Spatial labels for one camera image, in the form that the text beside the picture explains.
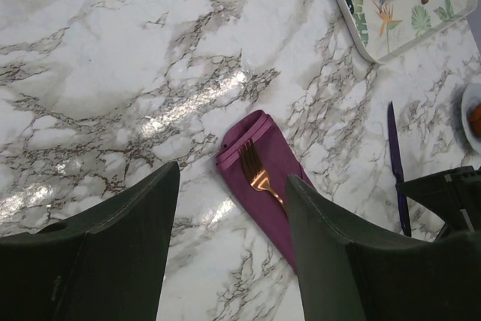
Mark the purple handled knife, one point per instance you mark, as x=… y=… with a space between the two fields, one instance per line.
x=397 y=170

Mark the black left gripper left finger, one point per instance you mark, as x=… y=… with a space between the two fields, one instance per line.
x=105 y=263

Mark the white saucer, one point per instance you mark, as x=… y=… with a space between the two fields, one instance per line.
x=470 y=115

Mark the leaf pattern serving tray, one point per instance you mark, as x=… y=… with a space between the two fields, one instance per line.
x=384 y=29

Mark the purple satin napkin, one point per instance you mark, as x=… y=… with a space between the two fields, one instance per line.
x=279 y=161

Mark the rose gold fork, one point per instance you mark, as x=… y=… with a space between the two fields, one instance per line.
x=255 y=172

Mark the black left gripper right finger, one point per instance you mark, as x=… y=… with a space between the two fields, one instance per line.
x=351 y=269

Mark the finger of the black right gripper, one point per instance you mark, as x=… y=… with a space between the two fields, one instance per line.
x=453 y=195

